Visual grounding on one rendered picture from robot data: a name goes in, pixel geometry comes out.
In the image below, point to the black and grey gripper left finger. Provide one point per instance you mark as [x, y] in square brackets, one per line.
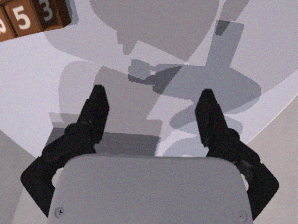
[77, 140]

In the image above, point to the brown shallow tray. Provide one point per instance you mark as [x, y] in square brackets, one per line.
[61, 12]

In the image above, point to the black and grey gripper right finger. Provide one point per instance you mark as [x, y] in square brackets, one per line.
[215, 132]

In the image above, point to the brown calendar cube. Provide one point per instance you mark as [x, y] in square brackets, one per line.
[7, 30]
[30, 16]

